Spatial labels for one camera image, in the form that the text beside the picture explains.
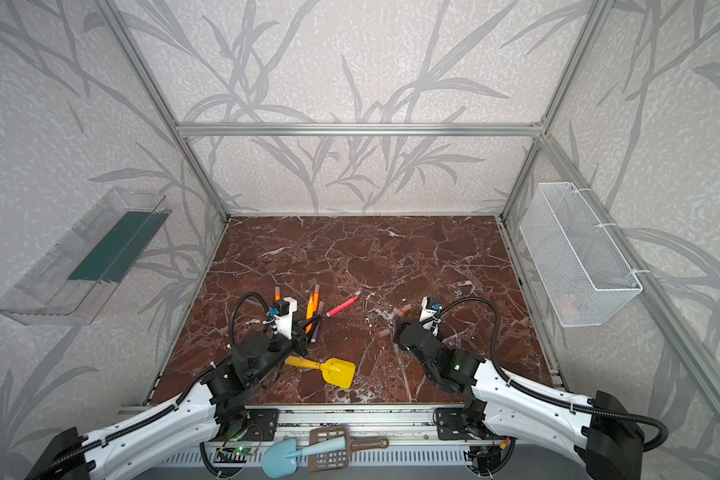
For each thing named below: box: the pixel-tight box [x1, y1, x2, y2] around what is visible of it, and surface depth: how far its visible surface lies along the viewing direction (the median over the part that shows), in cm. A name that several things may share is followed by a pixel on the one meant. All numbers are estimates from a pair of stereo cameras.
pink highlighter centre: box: [326, 295, 361, 317], surface depth 97 cm
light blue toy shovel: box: [262, 436, 347, 479], surface depth 71 cm
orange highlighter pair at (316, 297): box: [314, 284, 320, 314], surface depth 100 cm
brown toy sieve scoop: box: [308, 426, 390, 473], surface depth 71 cm
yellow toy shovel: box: [285, 356, 357, 389], surface depth 83 cm
